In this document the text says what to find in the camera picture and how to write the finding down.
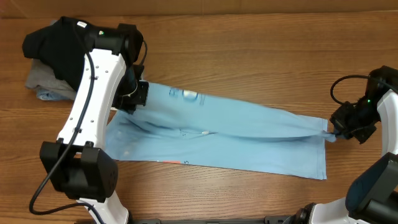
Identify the light blue printed t-shirt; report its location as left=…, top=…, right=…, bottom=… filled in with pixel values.
left=105, top=83, right=336, bottom=180

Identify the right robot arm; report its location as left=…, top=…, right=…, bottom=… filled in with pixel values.
left=275, top=65, right=397, bottom=224

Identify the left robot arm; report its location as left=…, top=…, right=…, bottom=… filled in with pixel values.
left=36, top=18, right=149, bottom=223

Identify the black folded t-shirt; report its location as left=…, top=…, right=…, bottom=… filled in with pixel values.
left=21, top=16, right=125, bottom=93

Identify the grey folded t-shirt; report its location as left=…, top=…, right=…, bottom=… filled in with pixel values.
left=25, top=59, right=76, bottom=101

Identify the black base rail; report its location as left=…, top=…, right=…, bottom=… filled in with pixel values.
left=127, top=215, right=292, bottom=224

